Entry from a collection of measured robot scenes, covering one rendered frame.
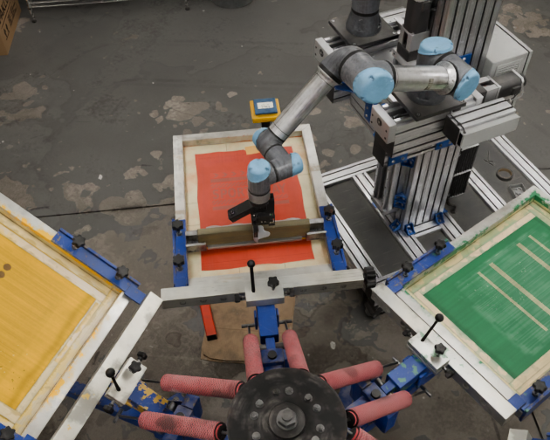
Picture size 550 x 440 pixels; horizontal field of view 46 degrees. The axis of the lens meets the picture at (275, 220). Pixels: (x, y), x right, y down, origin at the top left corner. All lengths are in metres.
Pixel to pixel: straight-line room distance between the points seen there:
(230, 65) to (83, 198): 1.53
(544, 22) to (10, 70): 4.01
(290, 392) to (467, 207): 2.19
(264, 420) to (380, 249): 1.86
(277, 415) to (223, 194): 1.17
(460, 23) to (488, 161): 1.42
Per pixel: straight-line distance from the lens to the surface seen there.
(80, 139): 4.44
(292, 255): 2.40
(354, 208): 3.57
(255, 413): 1.69
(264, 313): 2.15
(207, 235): 2.35
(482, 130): 2.66
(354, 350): 3.30
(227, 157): 2.75
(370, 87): 2.09
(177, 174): 2.66
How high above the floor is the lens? 2.86
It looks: 49 degrees down
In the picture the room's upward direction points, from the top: 1 degrees counter-clockwise
